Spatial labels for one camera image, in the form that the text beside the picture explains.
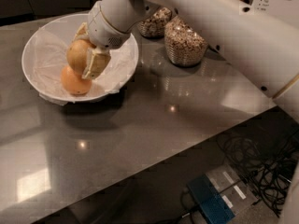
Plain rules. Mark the allergens information sign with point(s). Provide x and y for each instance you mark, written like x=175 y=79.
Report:
x=285 y=10

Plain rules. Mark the orange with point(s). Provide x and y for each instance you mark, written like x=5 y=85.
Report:
x=73 y=83
x=77 y=55

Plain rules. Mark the white bowl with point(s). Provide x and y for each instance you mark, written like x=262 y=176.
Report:
x=65 y=28

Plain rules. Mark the white paper bowl liner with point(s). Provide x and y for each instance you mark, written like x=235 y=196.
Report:
x=50 y=55

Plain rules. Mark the left glass cereal jar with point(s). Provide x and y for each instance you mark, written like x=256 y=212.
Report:
x=153 y=27

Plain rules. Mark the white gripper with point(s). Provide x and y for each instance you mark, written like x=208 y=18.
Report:
x=104 y=30

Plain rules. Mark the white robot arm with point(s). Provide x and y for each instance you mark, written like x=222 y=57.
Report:
x=263 y=48

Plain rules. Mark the blue grey floor box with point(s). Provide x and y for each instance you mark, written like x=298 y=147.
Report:
x=220 y=194

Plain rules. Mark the middle glass cereal jar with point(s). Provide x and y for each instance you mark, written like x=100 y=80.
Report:
x=184 y=47

